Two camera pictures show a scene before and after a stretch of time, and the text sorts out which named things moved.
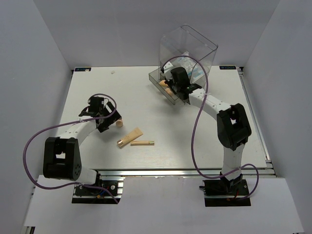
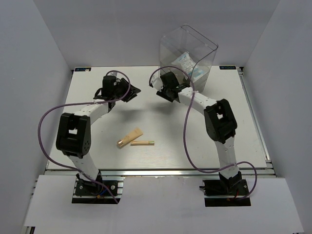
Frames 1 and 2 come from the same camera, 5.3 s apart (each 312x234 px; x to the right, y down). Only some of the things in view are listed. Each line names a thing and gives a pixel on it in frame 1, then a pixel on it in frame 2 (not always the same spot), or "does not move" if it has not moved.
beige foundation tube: x=134 y=134 does not move
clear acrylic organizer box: x=182 y=47 does not move
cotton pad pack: x=196 y=73 does not move
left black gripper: x=104 y=126 → x=133 y=90
